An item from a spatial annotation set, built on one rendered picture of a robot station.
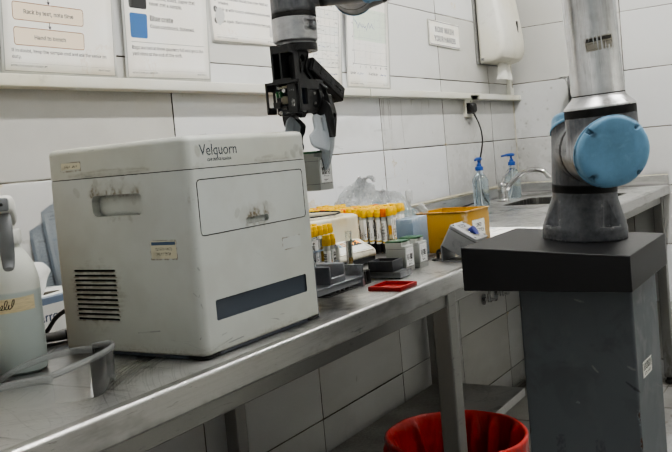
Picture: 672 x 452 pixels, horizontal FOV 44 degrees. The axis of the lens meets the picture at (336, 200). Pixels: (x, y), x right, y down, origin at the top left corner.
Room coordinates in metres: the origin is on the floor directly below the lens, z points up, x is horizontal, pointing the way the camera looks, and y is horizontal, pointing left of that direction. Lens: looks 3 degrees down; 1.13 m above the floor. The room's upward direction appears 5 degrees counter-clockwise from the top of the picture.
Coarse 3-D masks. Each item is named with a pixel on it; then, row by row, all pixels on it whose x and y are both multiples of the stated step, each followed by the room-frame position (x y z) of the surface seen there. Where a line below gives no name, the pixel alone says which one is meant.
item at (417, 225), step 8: (408, 216) 1.95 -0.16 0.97; (416, 216) 1.93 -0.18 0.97; (424, 216) 1.94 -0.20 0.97; (400, 224) 1.88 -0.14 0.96; (408, 224) 1.87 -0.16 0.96; (416, 224) 1.89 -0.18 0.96; (424, 224) 1.94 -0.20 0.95; (400, 232) 1.88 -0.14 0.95; (408, 232) 1.87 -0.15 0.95; (416, 232) 1.89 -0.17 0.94; (424, 232) 1.93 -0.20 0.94; (432, 256) 1.93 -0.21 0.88
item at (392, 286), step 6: (384, 282) 1.60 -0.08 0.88; (390, 282) 1.60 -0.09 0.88; (396, 282) 1.59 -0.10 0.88; (402, 282) 1.59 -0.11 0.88; (408, 282) 1.58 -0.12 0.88; (414, 282) 1.56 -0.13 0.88; (372, 288) 1.55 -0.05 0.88; (378, 288) 1.54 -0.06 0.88; (384, 288) 1.53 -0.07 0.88; (390, 288) 1.53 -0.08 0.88; (396, 288) 1.52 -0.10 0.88; (402, 288) 1.52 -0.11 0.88
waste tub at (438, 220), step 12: (432, 216) 2.01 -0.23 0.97; (444, 216) 1.99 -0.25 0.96; (456, 216) 1.97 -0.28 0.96; (468, 216) 1.97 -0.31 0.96; (480, 216) 2.02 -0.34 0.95; (432, 228) 2.01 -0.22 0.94; (444, 228) 1.99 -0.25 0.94; (480, 228) 2.02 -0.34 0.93; (432, 240) 2.01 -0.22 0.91; (432, 252) 2.01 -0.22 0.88
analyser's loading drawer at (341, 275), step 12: (324, 264) 1.46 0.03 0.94; (336, 264) 1.45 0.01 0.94; (348, 264) 1.50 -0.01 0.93; (360, 264) 1.49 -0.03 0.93; (324, 276) 1.41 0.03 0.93; (336, 276) 1.42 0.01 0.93; (348, 276) 1.49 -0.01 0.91; (360, 276) 1.48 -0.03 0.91; (324, 288) 1.38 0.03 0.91; (336, 288) 1.42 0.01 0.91
